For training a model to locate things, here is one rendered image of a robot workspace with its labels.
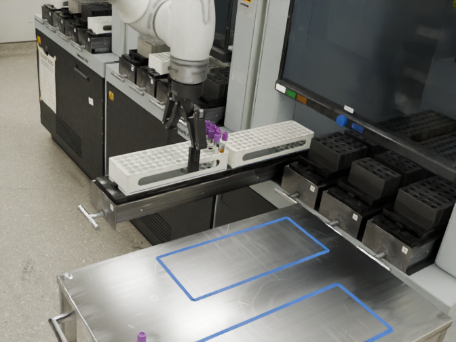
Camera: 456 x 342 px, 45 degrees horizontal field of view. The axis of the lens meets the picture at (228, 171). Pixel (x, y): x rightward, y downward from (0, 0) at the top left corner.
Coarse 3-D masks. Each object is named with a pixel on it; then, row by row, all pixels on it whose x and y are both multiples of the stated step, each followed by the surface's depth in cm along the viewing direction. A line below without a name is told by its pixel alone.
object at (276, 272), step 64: (128, 256) 110; (192, 256) 112; (256, 256) 114; (320, 256) 117; (64, 320) 99; (128, 320) 95; (192, 320) 96; (256, 320) 98; (320, 320) 100; (384, 320) 102; (448, 320) 103
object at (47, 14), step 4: (44, 4) 280; (48, 4) 281; (44, 8) 279; (48, 8) 276; (52, 8) 275; (44, 12) 280; (48, 12) 276; (52, 12) 273; (44, 16) 281; (48, 16) 277; (52, 16) 274; (40, 20) 276; (44, 20) 278; (48, 20) 278; (52, 20) 275
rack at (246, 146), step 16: (256, 128) 161; (272, 128) 162; (288, 128) 163; (304, 128) 164; (240, 144) 151; (256, 144) 153; (272, 144) 153; (288, 144) 163; (304, 144) 167; (240, 160) 148; (256, 160) 152
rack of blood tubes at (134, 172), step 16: (176, 144) 145; (112, 160) 134; (128, 160) 135; (144, 160) 136; (160, 160) 137; (176, 160) 138; (208, 160) 141; (224, 160) 145; (112, 176) 135; (128, 176) 128; (144, 176) 131; (160, 176) 141; (176, 176) 142; (192, 176) 140; (128, 192) 130
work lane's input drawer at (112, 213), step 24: (240, 168) 149; (264, 168) 153; (96, 192) 135; (120, 192) 131; (144, 192) 132; (168, 192) 136; (192, 192) 140; (216, 192) 146; (96, 216) 133; (120, 216) 130
